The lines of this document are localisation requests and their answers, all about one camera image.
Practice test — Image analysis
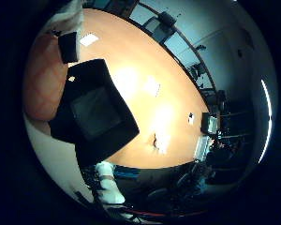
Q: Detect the black boxy mounted device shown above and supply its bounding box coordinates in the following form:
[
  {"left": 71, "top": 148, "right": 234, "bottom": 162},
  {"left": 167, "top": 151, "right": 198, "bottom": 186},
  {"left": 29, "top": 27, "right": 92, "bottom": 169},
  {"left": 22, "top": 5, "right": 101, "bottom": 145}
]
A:
[{"left": 157, "top": 10, "right": 178, "bottom": 28}]

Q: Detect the small pale toy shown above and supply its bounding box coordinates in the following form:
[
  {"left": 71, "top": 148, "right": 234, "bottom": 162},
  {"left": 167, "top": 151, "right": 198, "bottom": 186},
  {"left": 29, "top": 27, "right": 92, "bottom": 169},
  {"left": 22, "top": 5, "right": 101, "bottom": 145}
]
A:
[{"left": 150, "top": 132, "right": 165, "bottom": 155}]

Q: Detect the black fabric container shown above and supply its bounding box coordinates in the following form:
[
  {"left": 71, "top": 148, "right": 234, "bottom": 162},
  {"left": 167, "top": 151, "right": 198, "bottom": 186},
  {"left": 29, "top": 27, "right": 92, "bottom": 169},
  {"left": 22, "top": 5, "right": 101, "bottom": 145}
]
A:
[{"left": 48, "top": 58, "right": 141, "bottom": 168}]

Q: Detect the dark computer monitor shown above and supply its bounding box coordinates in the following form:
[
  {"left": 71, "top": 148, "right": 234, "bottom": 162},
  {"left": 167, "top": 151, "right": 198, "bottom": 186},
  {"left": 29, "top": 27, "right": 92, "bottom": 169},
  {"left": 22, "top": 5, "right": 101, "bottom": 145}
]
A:
[{"left": 200, "top": 112, "right": 221, "bottom": 136}]

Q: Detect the blue padded strip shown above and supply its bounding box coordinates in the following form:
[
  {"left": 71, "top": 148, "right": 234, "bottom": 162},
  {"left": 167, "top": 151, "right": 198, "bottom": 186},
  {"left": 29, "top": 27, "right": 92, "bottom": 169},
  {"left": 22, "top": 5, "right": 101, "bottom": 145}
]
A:
[{"left": 113, "top": 165, "right": 141, "bottom": 180}]

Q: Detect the light grey keyboard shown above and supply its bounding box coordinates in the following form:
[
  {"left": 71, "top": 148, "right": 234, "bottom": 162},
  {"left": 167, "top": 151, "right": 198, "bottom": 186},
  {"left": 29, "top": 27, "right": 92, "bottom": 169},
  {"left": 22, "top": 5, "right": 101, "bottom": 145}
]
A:
[{"left": 194, "top": 134, "right": 213, "bottom": 162}]

